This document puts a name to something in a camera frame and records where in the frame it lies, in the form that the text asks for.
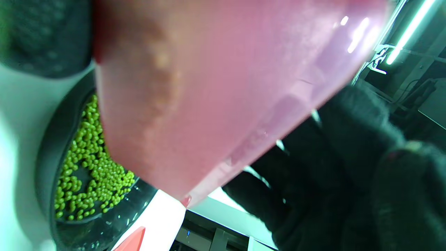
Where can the person's left hand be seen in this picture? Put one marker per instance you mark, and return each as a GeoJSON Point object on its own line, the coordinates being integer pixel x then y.
{"type": "Point", "coordinates": [348, 181]}

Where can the red plastic container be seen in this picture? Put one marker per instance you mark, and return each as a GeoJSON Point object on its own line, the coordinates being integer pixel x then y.
{"type": "Point", "coordinates": [226, 87]}

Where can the red plastic lid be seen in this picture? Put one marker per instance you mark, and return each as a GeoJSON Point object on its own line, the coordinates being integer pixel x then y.
{"type": "Point", "coordinates": [134, 242]}

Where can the green mung beans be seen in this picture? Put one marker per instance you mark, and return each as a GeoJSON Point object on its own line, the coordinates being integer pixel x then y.
{"type": "Point", "coordinates": [94, 164]}

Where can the black frying pan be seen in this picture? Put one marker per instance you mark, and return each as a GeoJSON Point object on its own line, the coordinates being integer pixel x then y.
{"type": "Point", "coordinates": [45, 167]}

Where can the ceiling light strip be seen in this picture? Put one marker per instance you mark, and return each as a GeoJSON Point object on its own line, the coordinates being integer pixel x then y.
{"type": "Point", "coordinates": [411, 31]}

